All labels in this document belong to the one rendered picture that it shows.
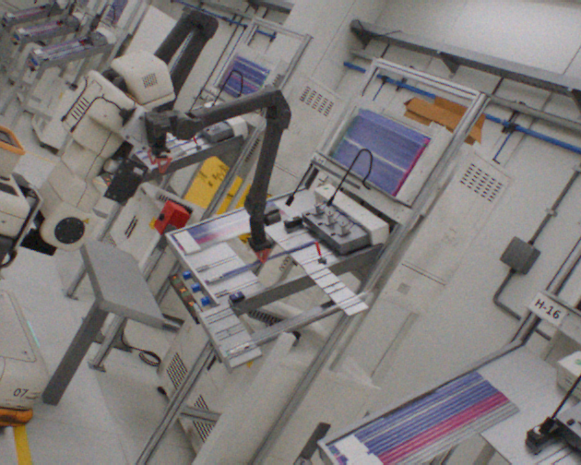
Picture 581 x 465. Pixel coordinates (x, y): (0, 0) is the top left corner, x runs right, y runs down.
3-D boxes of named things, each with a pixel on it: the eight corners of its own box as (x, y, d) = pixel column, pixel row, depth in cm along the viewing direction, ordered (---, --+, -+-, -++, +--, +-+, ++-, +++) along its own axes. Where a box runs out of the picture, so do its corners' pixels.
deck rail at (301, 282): (222, 322, 248) (219, 309, 245) (220, 319, 250) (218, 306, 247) (385, 256, 271) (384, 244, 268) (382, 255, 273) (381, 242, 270)
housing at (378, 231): (373, 260, 272) (371, 230, 265) (317, 215, 312) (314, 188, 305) (390, 254, 275) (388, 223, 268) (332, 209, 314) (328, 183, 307)
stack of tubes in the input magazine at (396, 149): (393, 196, 265) (429, 136, 261) (330, 157, 306) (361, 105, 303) (413, 208, 272) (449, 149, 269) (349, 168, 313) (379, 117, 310)
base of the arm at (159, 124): (135, 109, 222) (148, 120, 213) (158, 104, 225) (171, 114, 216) (138, 133, 226) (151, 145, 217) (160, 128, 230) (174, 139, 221)
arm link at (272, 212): (243, 199, 260) (254, 208, 254) (269, 190, 265) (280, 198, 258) (247, 225, 267) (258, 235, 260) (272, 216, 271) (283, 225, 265)
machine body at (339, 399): (195, 480, 273) (271, 353, 265) (148, 381, 330) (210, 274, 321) (311, 499, 311) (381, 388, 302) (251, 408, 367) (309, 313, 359)
